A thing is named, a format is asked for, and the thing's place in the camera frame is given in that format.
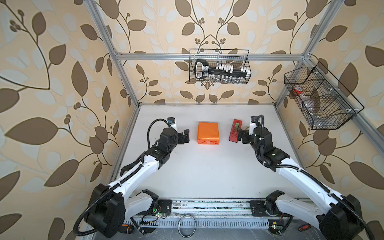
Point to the black wire basket right wall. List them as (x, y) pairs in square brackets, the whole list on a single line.
[(326, 102)]

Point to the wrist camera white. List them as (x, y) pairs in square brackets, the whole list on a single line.
[(253, 124), (172, 122)]

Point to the aluminium front rail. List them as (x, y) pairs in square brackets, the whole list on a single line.
[(228, 208)]

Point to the red capped item in basket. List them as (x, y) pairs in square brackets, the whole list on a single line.
[(297, 90)]

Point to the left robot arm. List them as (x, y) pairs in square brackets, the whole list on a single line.
[(111, 205)]

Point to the black socket tool set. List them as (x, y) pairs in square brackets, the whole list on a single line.
[(202, 69)]

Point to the red tape dispenser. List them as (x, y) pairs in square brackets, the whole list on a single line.
[(233, 133)]

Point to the black wire basket wall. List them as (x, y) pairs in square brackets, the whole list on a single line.
[(326, 102), (237, 58)]

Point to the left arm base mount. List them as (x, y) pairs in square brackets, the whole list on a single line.
[(162, 208)]

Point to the black wire basket back wall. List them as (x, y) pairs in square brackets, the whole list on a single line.
[(237, 58)]

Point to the red handled ratchet wrench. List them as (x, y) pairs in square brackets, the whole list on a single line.
[(304, 227)]

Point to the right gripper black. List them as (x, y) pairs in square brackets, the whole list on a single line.
[(245, 135)]

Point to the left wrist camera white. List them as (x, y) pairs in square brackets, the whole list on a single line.
[(172, 122)]

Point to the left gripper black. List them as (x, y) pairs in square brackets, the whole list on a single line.
[(182, 140)]

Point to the orange black screwdriver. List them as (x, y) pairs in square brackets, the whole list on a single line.
[(126, 229)]

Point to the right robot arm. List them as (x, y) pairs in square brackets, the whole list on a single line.
[(336, 216)]

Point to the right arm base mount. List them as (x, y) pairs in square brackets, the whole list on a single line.
[(259, 208)]

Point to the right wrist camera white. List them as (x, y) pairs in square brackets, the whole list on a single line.
[(253, 124)]

